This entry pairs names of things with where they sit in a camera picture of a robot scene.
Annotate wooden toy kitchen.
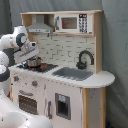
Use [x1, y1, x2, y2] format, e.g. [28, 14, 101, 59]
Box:
[10, 10, 115, 128]

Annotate grey toy sink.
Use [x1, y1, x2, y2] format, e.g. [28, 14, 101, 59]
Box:
[52, 67, 92, 81]

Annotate black toy faucet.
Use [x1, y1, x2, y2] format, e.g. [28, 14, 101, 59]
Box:
[76, 50, 94, 70]

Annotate black toy stovetop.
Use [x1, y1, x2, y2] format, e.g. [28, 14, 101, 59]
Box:
[19, 63, 56, 73]

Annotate metal toy pot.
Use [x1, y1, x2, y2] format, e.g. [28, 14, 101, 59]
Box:
[26, 57, 42, 67]

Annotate right red stove knob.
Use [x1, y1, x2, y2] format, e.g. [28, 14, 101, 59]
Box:
[32, 81, 38, 87]

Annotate red stove knob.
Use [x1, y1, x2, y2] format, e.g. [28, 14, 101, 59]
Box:
[12, 75, 20, 83]
[32, 81, 38, 87]

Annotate toy cabinet door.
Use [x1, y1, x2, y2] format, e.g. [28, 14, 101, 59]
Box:
[46, 81, 82, 128]

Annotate toy microwave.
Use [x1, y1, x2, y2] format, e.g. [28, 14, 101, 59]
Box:
[55, 14, 92, 33]

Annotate grey range hood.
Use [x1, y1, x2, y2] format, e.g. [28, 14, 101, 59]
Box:
[27, 14, 54, 34]

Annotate left red stove knob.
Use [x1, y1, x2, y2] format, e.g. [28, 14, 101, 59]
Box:
[12, 75, 20, 83]

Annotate toy oven door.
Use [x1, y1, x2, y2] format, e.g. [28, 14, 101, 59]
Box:
[18, 90, 38, 115]

